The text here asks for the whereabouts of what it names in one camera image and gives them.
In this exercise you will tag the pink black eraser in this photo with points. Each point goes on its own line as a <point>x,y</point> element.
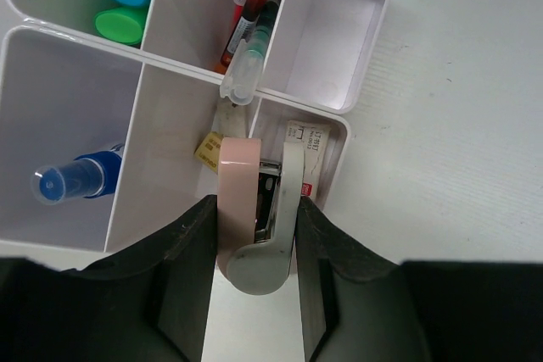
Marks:
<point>257,204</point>

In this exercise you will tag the teal cap pen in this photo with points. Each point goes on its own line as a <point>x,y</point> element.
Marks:
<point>244,72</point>

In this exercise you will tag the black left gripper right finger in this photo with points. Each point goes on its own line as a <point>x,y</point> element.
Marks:
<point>358,306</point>

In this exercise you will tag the blue cap marker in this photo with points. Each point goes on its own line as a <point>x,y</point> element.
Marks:
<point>88,176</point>

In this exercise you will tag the beige long eraser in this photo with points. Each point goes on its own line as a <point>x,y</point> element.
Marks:
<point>232,119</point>

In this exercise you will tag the red orange pen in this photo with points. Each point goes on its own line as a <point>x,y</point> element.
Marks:
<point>242,27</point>

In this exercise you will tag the white compartment organizer box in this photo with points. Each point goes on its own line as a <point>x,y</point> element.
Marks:
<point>66,91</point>

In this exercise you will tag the white eraser red label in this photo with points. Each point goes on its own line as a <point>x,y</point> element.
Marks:
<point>314,139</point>

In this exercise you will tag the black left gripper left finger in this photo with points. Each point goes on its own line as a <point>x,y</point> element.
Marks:
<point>147,302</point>

